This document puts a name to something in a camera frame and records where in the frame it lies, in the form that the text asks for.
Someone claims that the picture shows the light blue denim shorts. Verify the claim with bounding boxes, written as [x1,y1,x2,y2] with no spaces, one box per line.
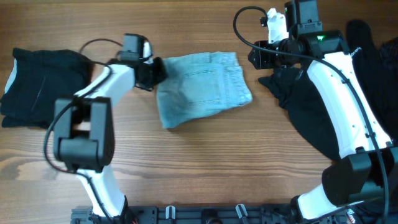
[156,52,252,129]

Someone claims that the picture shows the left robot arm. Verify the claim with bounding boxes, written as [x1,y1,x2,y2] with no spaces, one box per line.
[46,34,167,223]

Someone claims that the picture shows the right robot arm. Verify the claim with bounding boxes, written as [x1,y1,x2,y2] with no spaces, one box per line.
[249,1,397,222]

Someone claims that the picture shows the black shirt with white logo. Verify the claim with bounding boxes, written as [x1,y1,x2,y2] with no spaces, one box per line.
[259,19,397,161]

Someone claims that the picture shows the folded black garment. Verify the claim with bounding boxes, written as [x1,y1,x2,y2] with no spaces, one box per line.
[1,48,93,129]

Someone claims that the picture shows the dark patterned garment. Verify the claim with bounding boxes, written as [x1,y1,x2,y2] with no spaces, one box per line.
[379,37,398,79]

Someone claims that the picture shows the right black camera cable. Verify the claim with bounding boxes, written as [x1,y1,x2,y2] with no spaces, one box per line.
[232,6,390,224]

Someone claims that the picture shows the black camera cable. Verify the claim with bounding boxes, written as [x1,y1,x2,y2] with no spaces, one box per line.
[42,38,125,224]
[232,6,390,224]

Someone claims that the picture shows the left black camera cable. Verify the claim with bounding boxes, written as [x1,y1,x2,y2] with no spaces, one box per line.
[42,38,125,224]

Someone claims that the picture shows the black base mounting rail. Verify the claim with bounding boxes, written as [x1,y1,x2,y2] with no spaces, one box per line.
[70,203,357,224]

